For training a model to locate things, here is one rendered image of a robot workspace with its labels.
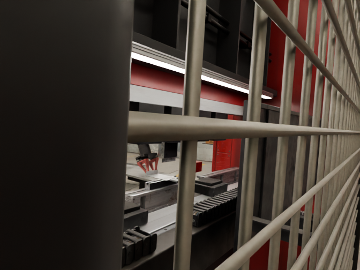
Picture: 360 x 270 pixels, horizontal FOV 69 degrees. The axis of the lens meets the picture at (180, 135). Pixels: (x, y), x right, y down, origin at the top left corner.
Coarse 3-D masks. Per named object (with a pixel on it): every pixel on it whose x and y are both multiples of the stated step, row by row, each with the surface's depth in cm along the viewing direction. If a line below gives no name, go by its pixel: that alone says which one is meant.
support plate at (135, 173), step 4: (136, 168) 145; (140, 168) 146; (128, 172) 133; (132, 172) 133; (136, 172) 134; (140, 172) 134; (144, 172) 135; (160, 172) 137; (132, 176) 127; (136, 176) 125; (140, 176) 126; (144, 176) 126; (144, 180) 122; (148, 180) 120; (152, 180) 119
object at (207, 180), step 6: (174, 180) 120; (198, 180) 109; (204, 180) 110; (210, 180) 111; (216, 180) 111; (198, 186) 107; (204, 186) 105; (210, 186) 104; (216, 186) 105; (222, 186) 108; (198, 192) 107; (204, 192) 105; (210, 192) 104; (216, 192) 105; (222, 192) 109
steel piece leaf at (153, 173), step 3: (147, 171) 128; (150, 171) 130; (153, 171) 132; (156, 171) 133; (147, 174) 128; (150, 174) 130; (153, 174) 131; (156, 174) 132; (159, 174) 132; (153, 177) 125; (156, 177) 125; (159, 177) 125; (162, 177) 125; (165, 177) 126; (168, 177) 126
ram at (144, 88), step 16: (144, 80) 102; (160, 80) 110; (176, 80) 118; (144, 96) 103; (160, 96) 110; (176, 96) 119; (208, 96) 141; (224, 96) 156; (240, 96) 173; (224, 112) 157; (240, 112) 175
